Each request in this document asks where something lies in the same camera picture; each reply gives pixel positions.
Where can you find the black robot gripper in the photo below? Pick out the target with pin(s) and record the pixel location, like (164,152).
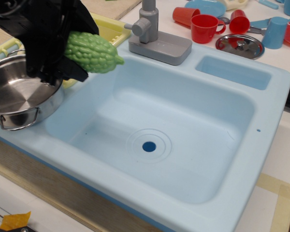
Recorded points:
(42,27)

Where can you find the green bumpy toy squash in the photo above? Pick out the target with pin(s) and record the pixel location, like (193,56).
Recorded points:
(92,52)

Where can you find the stainless steel pot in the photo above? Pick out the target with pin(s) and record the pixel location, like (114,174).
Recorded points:
(25,100)

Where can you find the steel pot lid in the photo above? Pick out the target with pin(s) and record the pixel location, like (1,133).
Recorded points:
(241,45)

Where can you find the yellow dish drying rack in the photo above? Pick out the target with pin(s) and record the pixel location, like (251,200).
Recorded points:
(111,30)

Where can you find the grey toy faucet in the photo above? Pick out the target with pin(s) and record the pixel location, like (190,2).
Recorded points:
(148,41)

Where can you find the red tumbler lying left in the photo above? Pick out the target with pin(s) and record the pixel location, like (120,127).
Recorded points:
(183,15)

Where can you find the red tumbler lying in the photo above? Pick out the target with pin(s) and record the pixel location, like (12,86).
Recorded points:
(183,15)
(239,23)

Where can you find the blue plastic plate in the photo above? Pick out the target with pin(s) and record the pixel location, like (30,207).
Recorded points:
(211,7)

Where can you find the light blue toy sink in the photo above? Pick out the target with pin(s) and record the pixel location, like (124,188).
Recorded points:
(183,145)

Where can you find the cream plastic toy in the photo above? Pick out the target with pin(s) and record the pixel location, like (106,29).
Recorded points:
(234,4)

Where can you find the red tumbler lying right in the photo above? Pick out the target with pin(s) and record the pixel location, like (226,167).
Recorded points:
(239,23)

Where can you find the yellow tape piece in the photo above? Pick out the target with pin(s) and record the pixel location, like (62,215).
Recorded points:
(16,221)

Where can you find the blue plastic knife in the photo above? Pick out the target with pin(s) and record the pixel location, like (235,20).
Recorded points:
(261,24)

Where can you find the blue plastic tumbler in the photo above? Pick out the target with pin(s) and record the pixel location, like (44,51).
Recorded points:
(275,33)

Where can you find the red cup with handle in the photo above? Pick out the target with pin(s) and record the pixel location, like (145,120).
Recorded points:
(205,27)

